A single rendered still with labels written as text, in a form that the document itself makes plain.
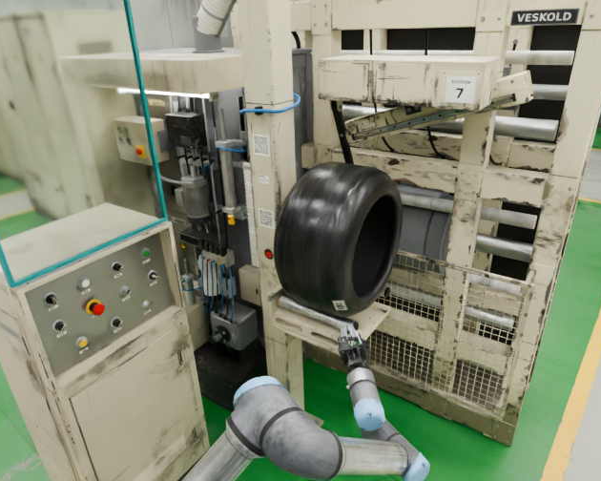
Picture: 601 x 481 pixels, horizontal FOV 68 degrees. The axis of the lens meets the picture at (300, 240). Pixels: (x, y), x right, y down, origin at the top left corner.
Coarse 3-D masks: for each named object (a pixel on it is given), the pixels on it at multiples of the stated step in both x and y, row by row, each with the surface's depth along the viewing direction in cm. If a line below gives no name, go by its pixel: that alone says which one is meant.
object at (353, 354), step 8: (344, 336) 133; (360, 336) 131; (344, 344) 131; (352, 344) 131; (344, 352) 130; (352, 352) 127; (360, 352) 130; (344, 360) 131; (352, 360) 125; (360, 360) 124; (352, 368) 125; (368, 368) 125
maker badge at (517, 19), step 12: (516, 12) 150; (528, 12) 148; (540, 12) 147; (552, 12) 145; (564, 12) 143; (576, 12) 141; (516, 24) 152; (528, 24) 150; (540, 24) 148; (552, 24) 146; (564, 24) 144
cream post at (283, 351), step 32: (256, 0) 140; (288, 0) 146; (256, 32) 145; (288, 32) 150; (256, 64) 149; (288, 64) 154; (256, 96) 155; (288, 96) 158; (256, 128) 160; (288, 128) 162; (256, 160) 166; (288, 160) 167; (256, 192) 172; (288, 192) 172; (256, 224) 179; (288, 352) 200; (288, 384) 208
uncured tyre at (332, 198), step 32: (320, 192) 146; (352, 192) 142; (384, 192) 154; (288, 224) 147; (320, 224) 141; (352, 224) 140; (384, 224) 185; (288, 256) 148; (320, 256) 141; (352, 256) 143; (384, 256) 185; (288, 288) 156; (320, 288) 146; (352, 288) 149
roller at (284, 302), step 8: (280, 296) 178; (280, 304) 177; (288, 304) 175; (296, 304) 173; (304, 312) 171; (312, 312) 169; (320, 312) 168; (320, 320) 168; (328, 320) 165; (336, 320) 164; (344, 320) 163
